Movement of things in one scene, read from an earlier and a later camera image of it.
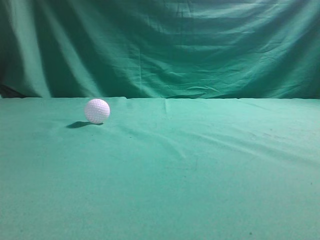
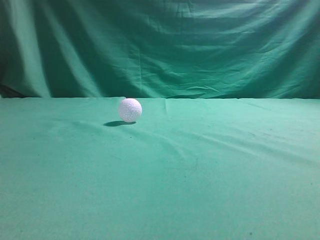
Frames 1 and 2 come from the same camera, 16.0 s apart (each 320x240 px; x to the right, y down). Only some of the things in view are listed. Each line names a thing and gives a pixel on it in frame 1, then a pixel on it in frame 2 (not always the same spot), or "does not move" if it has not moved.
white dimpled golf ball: [97, 111] to [130, 110]
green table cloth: [160, 169] does not move
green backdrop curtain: [263, 49] does not move
